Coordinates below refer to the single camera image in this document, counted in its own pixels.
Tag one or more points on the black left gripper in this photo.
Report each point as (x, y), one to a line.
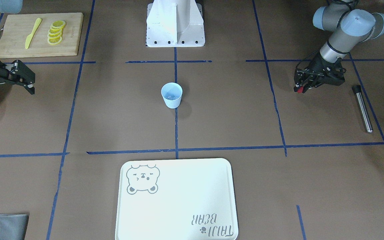
(318, 64)

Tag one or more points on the steel muddler black tip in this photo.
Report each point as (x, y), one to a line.
(357, 90)

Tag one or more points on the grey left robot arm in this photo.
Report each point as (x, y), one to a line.
(349, 26)

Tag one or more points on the light blue plastic cup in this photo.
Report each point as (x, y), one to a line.
(172, 86)

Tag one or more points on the ice cube in cup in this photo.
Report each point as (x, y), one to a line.
(172, 95)

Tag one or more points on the yellow plastic knife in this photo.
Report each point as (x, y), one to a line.
(32, 33)

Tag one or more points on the lemon slices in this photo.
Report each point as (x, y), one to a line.
(55, 32)

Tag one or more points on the wooden cutting board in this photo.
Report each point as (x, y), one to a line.
(17, 27)

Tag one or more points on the folded grey cloth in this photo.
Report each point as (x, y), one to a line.
(13, 226)

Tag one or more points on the cream bear serving tray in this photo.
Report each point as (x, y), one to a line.
(178, 199)

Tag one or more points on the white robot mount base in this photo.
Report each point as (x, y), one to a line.
(175, 23)

